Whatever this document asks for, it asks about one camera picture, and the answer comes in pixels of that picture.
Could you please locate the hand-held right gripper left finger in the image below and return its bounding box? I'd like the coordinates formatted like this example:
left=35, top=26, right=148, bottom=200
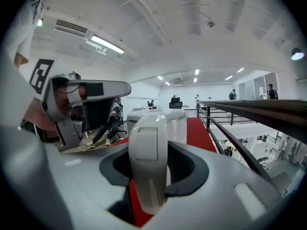
left=44, top=141, right=132, bottom=230

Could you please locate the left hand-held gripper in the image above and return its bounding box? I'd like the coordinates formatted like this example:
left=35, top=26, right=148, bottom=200
left=29, top=58, right=132, bottom=150

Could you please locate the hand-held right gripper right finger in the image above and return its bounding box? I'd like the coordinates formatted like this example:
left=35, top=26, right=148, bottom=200
left=143, top=140, right=283, bottom=230

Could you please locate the white cylindrical container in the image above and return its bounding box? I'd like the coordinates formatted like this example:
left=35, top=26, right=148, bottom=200
left=126, top=108, right=188, bottom=216

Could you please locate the person's left forearm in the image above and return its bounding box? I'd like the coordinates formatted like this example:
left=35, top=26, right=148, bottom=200
left=23, top=97, right=58, bottom=132

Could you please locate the person's left hand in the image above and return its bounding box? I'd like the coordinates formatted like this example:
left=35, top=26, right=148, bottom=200
left=55, top=85, right=84, bottom=117

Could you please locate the black wheeled office chair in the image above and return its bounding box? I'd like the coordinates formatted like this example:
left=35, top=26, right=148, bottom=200
left=106, top=117, right=128, bottom=138

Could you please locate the black mesh office chair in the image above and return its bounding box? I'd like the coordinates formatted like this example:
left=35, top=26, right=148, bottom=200
left=169, top=96, right=183, bottom=109

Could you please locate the ceiling air vent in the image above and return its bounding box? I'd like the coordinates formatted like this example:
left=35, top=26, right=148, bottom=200
left=55, top=19, right=88, bottom=36

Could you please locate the row of recessed ceiling lights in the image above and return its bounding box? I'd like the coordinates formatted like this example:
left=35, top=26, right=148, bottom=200
left=157, top=67, right=245, bottom=86

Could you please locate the dark metal railing wooden handrail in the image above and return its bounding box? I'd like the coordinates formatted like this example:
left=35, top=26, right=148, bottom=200
left=196, top=99, right=307, bottom=194

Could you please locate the white printed t-shirt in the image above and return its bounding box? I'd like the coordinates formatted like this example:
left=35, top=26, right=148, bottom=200
left=6, top=0, right=50, bottom=64

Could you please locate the black dome pendant lamp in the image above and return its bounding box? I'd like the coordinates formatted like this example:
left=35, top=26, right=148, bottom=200
left=291, top=47, right=305, bottom=61

